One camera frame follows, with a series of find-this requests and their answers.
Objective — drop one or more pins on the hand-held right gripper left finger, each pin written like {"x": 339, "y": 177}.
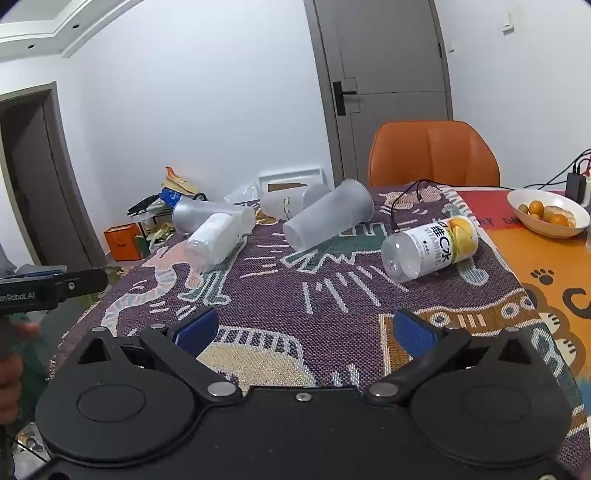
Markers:
{"x": 199, "y": 331}

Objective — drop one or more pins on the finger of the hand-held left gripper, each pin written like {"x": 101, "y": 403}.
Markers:
{"x": 83, "y": 282}

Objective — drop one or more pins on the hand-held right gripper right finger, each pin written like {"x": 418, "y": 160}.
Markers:
{"x": 412, "y": 333}

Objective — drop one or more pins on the large frosted plastic cup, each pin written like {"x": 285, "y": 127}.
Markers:
{"x": 325, "y": 217}

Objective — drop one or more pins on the frosted cup with printed face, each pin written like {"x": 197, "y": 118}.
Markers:
{"x": 288, "y": 201}

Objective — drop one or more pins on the person's left hand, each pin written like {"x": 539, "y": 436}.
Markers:
{"x": 11, "y": 383}

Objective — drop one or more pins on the orange box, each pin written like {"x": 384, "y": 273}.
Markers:
{"x": 123, "y": 243}

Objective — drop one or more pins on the yellow label plastic bottle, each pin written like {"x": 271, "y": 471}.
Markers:
{"x": 429, "y": 249}

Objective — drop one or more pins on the white label plastic bottle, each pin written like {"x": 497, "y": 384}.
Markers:
{"x": 212, "y": 237}

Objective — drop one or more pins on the black folded stand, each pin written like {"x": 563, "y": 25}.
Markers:
{"x": 144, "y": 205}

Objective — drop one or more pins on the purple patterned blanket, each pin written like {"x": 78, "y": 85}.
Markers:
{"x": 295, "y": 295}

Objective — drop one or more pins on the dark brown door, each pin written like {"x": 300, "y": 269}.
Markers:
{"x": 41, "y": 184}

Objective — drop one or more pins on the yellow cardboard toy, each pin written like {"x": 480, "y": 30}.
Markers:
{"x": 178, "y": 181}

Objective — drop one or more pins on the clear plastic bag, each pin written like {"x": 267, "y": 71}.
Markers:
{"x": 242, "y": 194}

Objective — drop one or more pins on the orange cartoon tablecloth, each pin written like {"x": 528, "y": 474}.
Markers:
{"x": 549, "y": 267}

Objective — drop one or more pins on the small orange fruit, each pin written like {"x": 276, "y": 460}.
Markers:
{"x": 535, "y": 206}
{"x": 552, "y": 213}
{"x": 561, "y": 220}
{"x": 523, "y": 208}

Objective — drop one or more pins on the white bowl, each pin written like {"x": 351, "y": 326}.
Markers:
{"x": 540, "y": 226}

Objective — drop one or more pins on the orange chair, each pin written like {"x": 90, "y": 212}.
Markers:
{"x": 434, "y": 154}

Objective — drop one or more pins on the black charger block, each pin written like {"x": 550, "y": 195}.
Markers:
{"x": 581, "y": 187}

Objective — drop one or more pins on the grey door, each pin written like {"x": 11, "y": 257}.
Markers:
{"x": 392, "y": 55}

